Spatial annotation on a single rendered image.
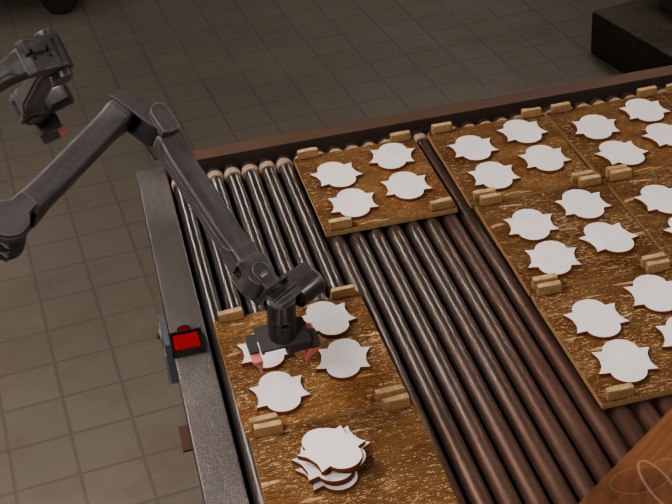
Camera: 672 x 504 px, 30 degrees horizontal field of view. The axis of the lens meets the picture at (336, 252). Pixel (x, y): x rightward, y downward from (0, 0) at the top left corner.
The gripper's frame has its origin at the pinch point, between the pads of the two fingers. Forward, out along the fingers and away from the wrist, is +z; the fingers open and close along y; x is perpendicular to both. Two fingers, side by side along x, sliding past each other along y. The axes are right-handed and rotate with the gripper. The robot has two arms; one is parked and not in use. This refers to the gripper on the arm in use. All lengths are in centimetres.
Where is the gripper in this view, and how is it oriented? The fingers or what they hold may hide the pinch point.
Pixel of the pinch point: (283, 362)
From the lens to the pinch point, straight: 256.4
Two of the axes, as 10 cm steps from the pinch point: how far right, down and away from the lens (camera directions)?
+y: 9.5, -2.2, 2.3
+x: -3.1, -6.8, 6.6
